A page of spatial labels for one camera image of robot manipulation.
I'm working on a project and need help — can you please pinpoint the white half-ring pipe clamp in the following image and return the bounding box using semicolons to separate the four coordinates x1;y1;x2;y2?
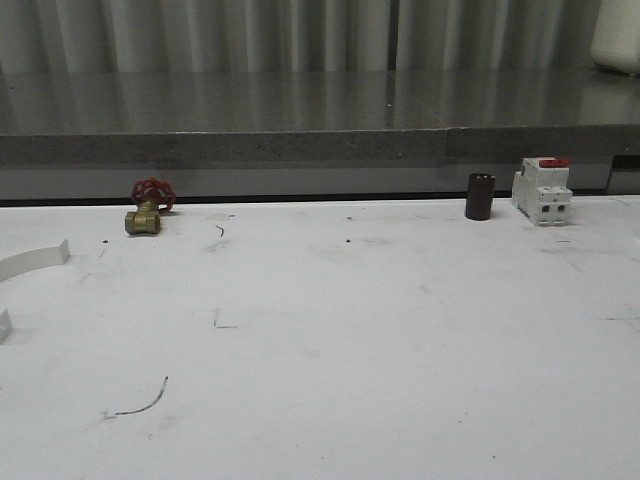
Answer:
1;238;71;345

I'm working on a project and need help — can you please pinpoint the dark cylindrical capacitor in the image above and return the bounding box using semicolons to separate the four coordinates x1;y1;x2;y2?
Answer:
465;173;496;221

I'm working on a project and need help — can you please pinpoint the brass valve red handwheel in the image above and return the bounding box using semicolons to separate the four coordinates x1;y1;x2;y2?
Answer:
124;177;176;235

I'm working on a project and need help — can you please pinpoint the white container in background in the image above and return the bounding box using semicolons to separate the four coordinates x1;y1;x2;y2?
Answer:
590;0;640;76

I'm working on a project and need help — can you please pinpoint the white circuit breaker red switch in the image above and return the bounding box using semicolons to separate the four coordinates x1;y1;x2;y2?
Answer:
511;157;573;226

